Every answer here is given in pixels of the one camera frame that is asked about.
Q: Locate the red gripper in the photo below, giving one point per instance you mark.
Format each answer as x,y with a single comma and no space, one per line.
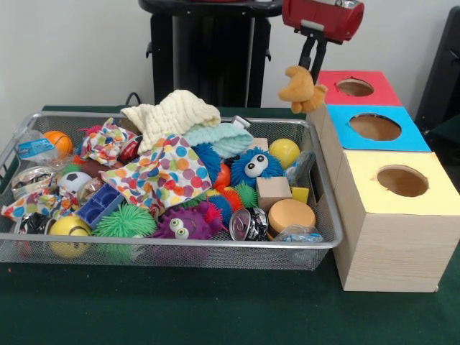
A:
322,18

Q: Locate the large green spiky ball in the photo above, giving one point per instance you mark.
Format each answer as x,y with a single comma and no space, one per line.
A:
123,220

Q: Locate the clear blue plastic packet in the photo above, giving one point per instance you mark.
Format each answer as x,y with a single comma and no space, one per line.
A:
300,167

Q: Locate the wooden box with three holes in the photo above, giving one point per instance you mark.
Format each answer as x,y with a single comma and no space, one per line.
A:
392,237

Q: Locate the mint green knit cloth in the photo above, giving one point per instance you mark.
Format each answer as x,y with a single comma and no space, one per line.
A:
221,139

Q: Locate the yellow smiley ball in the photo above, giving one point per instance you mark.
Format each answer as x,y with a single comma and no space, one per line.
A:
70,236

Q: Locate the tan plush animal toy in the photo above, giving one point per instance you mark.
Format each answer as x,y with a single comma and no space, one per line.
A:
302,90

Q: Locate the round wooden disc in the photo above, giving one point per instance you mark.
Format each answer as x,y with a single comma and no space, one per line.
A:
291,215

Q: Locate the purple spiky ball with eyes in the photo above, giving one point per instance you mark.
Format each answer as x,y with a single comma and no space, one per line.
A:
185,223

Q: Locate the cream waffle cloth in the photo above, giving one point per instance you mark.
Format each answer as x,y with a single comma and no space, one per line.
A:
172,115

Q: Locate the purple plastic block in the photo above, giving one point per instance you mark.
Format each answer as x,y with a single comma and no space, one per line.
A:
100,205

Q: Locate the blue fuzzy ball with eyes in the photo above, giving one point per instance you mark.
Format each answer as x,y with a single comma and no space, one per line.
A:
256,166

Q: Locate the wooden cube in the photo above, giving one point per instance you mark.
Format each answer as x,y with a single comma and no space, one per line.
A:
273,192

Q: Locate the clear plastic bottle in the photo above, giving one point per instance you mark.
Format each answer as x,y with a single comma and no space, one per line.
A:
34,147

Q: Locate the clear crumpled plastic packet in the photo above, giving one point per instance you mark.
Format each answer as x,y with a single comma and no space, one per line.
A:
299,233

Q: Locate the small black white soccer ball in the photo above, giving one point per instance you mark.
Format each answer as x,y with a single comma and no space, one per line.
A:
73,183

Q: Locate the yellow block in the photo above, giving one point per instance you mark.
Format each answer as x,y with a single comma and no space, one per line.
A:
300,194

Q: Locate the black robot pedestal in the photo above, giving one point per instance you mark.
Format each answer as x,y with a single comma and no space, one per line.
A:
215,57

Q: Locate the clear mesh bin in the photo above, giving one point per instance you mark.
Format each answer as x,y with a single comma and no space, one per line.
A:
320,215

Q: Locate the small orange basketball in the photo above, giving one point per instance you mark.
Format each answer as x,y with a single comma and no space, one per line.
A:
59,142

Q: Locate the teal blue spiky ball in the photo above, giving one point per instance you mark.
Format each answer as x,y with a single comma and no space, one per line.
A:
209,159

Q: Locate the large polka dot cloth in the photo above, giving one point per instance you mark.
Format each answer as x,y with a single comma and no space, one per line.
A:
162,176

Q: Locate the black chair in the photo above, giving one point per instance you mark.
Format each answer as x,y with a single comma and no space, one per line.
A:
442,79

